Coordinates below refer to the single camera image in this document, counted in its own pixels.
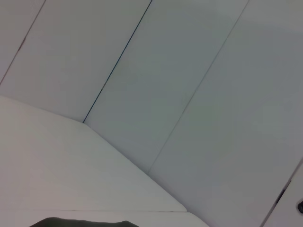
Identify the dark green t-shirt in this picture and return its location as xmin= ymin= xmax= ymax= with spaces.
xmin=29 ymin=217 xmax=139 ymax=227

